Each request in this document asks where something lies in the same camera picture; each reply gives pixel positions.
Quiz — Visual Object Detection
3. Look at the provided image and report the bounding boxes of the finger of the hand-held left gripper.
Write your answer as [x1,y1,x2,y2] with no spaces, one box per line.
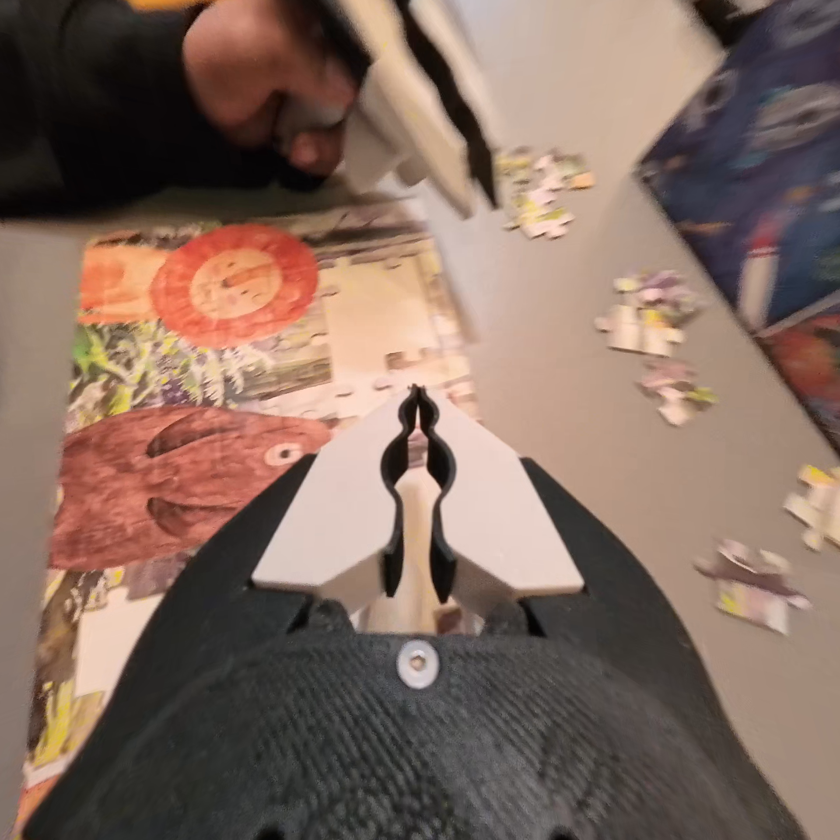
[340,0,476,221]
[395,0,500,207]

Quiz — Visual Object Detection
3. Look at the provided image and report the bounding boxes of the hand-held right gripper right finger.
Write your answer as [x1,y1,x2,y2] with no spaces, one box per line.
[419,386,586,619]

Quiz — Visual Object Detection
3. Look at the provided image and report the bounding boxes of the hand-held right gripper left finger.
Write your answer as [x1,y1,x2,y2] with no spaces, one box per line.
[251,386,419,611]

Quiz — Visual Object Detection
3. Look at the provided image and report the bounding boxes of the green yellow puzzle piece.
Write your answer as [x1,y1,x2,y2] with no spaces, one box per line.
[499,150,547,191]

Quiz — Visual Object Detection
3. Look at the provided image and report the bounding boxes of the jigsaw puzzle board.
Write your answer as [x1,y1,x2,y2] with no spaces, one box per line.
[20,210,487,834]

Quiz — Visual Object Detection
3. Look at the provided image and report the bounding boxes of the person's left forearm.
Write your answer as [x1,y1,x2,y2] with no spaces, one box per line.
[0,0,277,221]

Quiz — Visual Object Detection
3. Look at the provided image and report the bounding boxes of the person's left hand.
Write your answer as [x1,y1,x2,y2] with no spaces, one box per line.
[182,7,358,177]

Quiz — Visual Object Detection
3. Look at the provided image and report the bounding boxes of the scattered loose puzzle pieces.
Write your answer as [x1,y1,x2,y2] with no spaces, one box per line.
[499,147,840,637]

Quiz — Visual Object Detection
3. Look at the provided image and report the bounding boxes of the illustrated puzzle box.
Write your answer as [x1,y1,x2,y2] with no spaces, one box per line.
[633,0,840,454]

